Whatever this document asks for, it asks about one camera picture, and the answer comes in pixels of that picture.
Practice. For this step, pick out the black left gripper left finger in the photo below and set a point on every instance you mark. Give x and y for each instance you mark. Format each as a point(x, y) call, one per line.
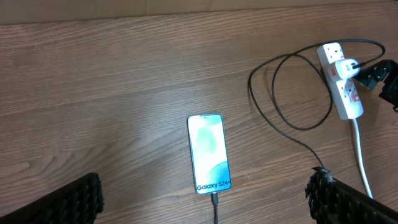
point(77, 202)

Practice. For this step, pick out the blue screen smartphone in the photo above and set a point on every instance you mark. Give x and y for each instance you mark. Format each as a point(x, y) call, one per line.
point(209, 153)

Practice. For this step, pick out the brown cardboard backdrop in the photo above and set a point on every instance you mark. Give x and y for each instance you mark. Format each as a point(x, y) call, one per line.
point(40, 11)

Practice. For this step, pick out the white power strip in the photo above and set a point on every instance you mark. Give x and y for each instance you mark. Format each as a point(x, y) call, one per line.
point(344, 92)

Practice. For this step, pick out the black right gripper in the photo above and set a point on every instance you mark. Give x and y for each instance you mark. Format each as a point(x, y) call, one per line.
point(386, 71)

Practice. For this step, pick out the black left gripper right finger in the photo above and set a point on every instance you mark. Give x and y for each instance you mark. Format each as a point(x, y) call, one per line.
point(331, 201)

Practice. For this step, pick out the white charger plug adapter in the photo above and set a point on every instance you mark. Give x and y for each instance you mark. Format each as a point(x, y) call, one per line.
point(342, 69)

